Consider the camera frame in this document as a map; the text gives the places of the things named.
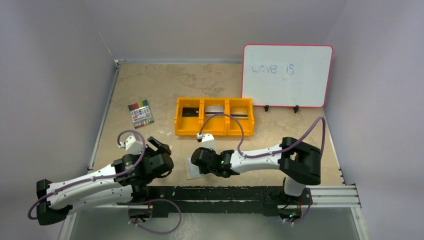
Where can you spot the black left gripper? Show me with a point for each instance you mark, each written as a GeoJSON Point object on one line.
{"type": "Point", "coordinates": [161, 147]}

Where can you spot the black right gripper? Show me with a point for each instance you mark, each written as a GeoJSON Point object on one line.
{"type": "Point", "coordinates": [199, 159]}

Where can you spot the beige leather card holder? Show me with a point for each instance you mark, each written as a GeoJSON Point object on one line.
{"type": "Point", "coordinates": [193, 171]}

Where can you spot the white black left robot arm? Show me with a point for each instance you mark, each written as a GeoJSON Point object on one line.
{"type": "Point", "coordinates": [60, 199]}

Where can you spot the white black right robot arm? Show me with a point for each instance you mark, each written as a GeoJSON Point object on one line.
{"type": "Point", "coordinates": [300, 161]}

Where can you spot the black magnetic stripe card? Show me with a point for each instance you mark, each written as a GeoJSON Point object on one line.
{"type": "Point", "coordinates": [188, 112]}

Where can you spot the silver magnetic stripe card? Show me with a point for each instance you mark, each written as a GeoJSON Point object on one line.
{"type": "Point", "coordinates": [211, 110]}

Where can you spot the gold magnetic stripe card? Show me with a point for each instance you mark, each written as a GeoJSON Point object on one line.
{"type": "Point", "coordinates": [239, 113]}

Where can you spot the marker pen pack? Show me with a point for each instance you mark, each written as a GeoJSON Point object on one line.
{"type": "Point", "coordinates": [141, 114]}

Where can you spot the yellow three-compartment bin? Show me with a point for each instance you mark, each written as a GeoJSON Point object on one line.
{"type": "Point", "coordinates": [219, 124]}

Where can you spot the pink-framed whiteboard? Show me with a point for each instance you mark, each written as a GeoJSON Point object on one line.
{"type": "Point", "coordinates": [286, 75]}

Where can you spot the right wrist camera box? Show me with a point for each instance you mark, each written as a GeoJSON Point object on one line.
{"type": "Point", "coordinates": [206, 140]}

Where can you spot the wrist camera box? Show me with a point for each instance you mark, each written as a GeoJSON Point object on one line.
{"type": "Point", "coordinates": [206, 140]}
{"type": "Point", "coordinates": [132, 145]}

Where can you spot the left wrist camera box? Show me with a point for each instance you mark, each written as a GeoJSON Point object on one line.
{"type": "Point", "coordinates": [132, 145]}

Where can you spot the black front table rail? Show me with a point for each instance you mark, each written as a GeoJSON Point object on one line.
{"type": "Point", "coordinates": [269, 201]}

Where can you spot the right aluminium frame rail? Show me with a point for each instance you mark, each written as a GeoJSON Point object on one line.
{"type": "Point", "coordinates": [336, 196]}

